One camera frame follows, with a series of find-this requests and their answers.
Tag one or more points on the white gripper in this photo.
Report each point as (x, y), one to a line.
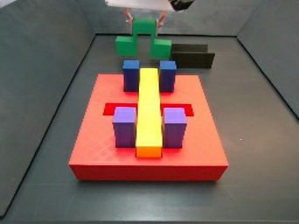
(156, 5)

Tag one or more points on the green stepped block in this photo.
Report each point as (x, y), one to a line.
(143, 28)

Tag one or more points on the red base board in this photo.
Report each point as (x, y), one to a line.
(98, 160)

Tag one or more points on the long yellow bar block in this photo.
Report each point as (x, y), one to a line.
(148, 142)

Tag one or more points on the dark blue post left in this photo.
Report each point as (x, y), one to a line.
(131, 69)

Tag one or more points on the dark blue post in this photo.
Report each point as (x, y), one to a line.
(167, 76)
(131, 69)

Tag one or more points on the dark blue post right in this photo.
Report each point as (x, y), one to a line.
(167, 76)

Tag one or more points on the black angled holder bracket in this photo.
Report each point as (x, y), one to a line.
(192, 56)

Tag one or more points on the purple post left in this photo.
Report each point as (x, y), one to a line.
(124, 127)

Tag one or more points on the purple post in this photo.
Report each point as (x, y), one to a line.
(174, 127)
(124, 127)

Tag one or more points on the purple post right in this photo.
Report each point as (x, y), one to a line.
(174, 127)

